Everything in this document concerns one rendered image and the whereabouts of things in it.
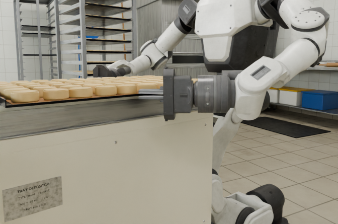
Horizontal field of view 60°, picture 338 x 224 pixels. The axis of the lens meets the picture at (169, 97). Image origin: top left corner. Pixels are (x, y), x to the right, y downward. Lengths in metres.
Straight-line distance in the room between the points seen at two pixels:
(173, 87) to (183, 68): 3.86
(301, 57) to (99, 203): 0.59
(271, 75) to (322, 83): 5.02
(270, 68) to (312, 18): 0.21
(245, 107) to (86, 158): 0.37
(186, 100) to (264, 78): 0.18
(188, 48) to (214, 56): 3.42
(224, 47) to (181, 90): 0.48
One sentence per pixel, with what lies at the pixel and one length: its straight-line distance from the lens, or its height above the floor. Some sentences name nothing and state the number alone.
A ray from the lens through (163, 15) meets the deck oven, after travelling 4.40.
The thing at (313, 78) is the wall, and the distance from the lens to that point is 5.78.
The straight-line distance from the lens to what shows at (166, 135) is 0.80.
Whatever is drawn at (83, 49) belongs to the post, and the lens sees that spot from 2.34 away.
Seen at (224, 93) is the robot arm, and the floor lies 0.91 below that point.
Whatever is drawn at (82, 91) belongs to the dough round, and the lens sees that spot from 0.65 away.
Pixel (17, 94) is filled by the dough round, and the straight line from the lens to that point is 0.62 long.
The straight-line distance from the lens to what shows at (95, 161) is 0.70.
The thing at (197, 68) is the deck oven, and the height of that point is 0.85.
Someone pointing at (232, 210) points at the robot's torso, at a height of 0.37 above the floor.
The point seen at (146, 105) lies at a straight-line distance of 0.75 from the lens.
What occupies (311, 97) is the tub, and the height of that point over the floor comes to 0.41.
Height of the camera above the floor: 0.98
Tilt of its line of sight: 7 degrees down
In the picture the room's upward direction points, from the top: straight up
